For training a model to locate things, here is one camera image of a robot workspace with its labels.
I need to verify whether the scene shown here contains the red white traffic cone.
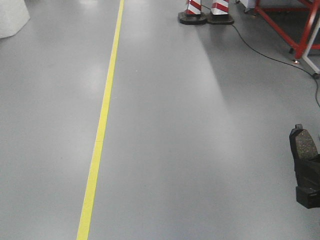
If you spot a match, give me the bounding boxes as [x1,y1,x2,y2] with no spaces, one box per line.
[178,0,207,25]
[207,0,234,25]

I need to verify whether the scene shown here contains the black floor cable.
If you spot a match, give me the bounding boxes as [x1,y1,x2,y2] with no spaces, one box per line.
[231,23,320,108]

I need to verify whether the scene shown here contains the right red white traffic cone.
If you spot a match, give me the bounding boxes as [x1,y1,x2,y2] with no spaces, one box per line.
[207,0,234,25]

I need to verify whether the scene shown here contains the red metal cart frame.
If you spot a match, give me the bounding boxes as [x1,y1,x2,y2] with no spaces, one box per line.
[254,0,320,80]

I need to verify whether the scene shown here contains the left red white traffic cone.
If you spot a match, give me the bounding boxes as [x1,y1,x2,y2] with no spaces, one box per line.
[178,0,207,25]

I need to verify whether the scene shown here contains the white bulky object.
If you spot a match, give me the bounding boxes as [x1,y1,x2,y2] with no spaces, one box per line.
[0,0,30,39]

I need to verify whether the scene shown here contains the brake pad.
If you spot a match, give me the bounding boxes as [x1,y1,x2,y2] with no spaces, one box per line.
[289,124,320,161]

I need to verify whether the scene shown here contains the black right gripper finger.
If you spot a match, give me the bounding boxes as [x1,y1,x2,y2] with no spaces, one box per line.
[294,154,320,191]
[295,186,320,209]

